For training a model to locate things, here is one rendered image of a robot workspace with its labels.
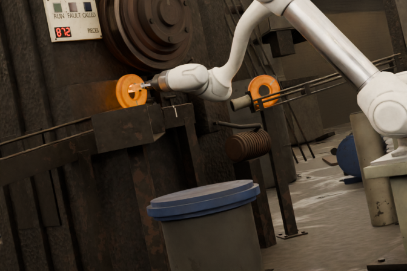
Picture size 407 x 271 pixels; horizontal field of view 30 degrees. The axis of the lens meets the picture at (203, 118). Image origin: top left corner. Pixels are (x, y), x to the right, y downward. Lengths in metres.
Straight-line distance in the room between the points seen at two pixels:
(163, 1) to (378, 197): 1.29
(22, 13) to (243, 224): 1.58
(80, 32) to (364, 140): 1.34
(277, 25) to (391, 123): 8.91
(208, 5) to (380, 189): 4.49
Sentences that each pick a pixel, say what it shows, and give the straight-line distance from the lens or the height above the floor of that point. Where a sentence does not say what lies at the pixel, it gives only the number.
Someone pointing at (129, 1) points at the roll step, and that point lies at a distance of 3.27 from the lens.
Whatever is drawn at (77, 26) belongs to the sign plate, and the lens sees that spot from 3.26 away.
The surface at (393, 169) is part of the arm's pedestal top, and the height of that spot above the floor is 0.33.
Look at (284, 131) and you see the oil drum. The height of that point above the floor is 0.41.
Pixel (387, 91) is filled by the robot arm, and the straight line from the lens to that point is 2.48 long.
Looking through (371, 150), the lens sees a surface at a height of 0.34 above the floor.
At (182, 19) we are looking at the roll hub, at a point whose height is 1.08.
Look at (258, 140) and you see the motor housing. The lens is 3.50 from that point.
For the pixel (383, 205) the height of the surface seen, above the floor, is 0.09.
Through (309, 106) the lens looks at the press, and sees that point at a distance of 11.41.
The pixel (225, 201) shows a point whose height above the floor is 0.40.
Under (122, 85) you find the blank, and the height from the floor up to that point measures 0.83.
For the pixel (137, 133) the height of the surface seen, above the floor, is 0.62.
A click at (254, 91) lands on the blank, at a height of 0.71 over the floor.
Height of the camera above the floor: 0.62
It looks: level
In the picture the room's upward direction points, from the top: 12 degrees counter-clockwise
